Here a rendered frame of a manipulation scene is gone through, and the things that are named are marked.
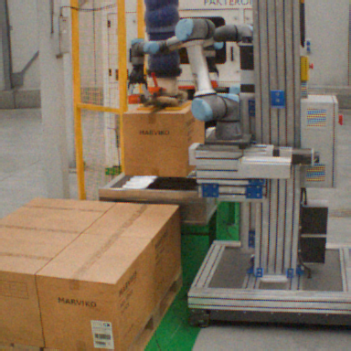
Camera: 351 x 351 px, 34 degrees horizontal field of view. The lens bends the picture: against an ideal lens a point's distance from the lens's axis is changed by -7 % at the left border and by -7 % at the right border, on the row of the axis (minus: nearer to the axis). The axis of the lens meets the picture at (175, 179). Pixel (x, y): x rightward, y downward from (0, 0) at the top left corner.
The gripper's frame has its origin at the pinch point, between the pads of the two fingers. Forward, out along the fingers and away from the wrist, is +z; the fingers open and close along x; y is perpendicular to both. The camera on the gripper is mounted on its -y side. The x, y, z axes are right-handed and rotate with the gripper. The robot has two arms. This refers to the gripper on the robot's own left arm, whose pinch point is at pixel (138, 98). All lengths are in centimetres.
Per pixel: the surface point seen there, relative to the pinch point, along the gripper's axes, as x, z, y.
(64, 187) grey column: 95, 82, 97
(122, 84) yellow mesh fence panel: 43, 1, 99
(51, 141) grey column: 103, 44, 94
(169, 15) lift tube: -7, -50, 51
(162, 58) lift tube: -1, -20, 50
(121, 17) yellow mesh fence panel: 43, -51, 99
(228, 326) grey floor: -58, 121, -35
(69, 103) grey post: 181, 41, 306
